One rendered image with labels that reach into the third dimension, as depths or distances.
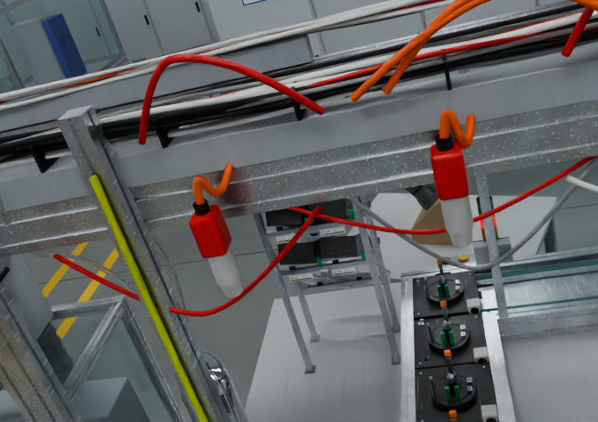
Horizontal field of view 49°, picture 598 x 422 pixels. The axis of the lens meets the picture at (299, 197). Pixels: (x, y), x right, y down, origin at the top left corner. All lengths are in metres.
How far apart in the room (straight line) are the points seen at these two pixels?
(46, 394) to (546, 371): 1.55
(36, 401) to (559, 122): 1.15
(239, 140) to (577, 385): 1.56
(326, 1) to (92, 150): 4.21
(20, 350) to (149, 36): 8.85
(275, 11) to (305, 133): 4.27
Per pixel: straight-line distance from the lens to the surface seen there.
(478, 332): 2.36
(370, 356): 2.52
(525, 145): 1.07
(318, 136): 1.04
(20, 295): 1.94
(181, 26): 9.90
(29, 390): 1.53
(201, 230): 1.06
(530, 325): 2.45
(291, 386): 2.50
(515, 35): 1.00
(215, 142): 1.08
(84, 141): 1.11
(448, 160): 0.94
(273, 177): 1.10
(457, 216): 0.99
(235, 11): 5.36
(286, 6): 5.26
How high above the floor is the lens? 2.51
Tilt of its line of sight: 26 degrees down
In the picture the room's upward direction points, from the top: 17 degrees counter-clockwise
